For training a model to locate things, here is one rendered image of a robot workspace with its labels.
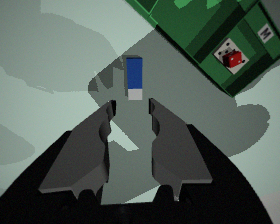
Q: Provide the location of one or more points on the green rack of three bins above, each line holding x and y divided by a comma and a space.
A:
197, 27

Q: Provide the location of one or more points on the white domino with black pips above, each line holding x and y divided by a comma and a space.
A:
226, 46

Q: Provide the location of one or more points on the red die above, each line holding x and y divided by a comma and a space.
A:
232, 59

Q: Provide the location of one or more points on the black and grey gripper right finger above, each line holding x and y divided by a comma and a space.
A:
199, 173

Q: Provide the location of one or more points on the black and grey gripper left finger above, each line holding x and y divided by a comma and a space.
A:
74, 162

